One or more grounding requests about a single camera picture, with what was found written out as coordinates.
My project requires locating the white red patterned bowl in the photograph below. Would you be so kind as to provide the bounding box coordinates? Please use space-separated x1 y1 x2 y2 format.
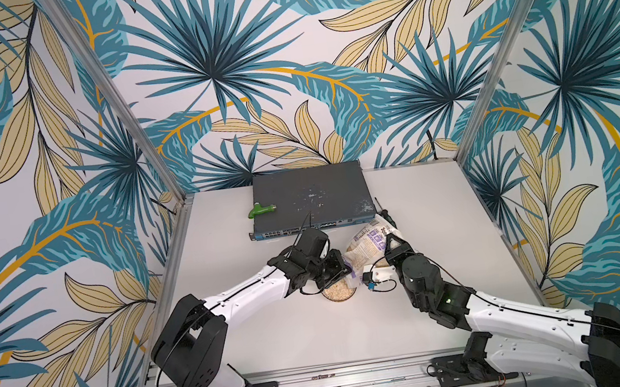
322 280 357 302

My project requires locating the oatmeal bag white purple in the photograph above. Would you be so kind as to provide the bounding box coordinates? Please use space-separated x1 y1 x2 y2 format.
342 215 403 278

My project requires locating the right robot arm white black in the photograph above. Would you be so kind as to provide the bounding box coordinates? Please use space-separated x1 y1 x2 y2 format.
384 234 620 387

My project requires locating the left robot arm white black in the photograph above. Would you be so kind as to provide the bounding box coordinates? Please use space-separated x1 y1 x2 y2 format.
151 228 351 387

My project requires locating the green pipe fitting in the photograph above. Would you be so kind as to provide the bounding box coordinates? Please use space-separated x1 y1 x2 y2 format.
248 202 277 220

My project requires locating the green black screwdriver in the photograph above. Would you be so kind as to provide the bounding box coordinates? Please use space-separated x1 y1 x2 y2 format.
374 197 397 229

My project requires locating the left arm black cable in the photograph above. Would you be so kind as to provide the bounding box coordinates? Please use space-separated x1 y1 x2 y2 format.
133 208 359 387

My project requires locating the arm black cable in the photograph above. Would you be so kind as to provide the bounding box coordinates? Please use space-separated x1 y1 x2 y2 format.
133 208 359 387
363 220 620 387

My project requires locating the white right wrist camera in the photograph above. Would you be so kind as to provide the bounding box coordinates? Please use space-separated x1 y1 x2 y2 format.
363 267 398 293

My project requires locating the grey blue network switch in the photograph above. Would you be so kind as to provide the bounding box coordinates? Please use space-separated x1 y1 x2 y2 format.
250 161 376 241

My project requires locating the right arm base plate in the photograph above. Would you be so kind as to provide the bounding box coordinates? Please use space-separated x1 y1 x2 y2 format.
425 354 519 387

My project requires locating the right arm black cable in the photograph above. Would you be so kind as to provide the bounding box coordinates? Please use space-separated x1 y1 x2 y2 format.
363 220 620 387

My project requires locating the left aluminium corner post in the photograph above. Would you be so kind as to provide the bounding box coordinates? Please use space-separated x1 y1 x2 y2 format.
29 0 193 220

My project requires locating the aluminium corner post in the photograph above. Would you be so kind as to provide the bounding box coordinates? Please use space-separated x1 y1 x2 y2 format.
456 0 534 166
29 0 193 220

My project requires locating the right aluminium corner post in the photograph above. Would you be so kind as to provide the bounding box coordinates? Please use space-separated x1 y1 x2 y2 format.
456 0 534 166

